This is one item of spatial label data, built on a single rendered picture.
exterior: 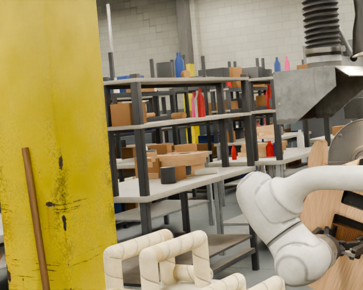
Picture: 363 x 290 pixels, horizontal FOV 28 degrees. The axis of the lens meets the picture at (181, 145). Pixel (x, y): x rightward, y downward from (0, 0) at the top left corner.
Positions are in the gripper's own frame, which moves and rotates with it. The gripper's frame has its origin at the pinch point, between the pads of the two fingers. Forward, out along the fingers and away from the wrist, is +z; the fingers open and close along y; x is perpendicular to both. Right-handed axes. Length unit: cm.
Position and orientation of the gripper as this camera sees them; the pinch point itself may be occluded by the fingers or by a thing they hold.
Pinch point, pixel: (346, 236)
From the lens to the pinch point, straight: 203.8
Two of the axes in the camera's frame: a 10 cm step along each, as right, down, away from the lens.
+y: 8.4, 2.9, -4.7
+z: 5.1, -0.7, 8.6
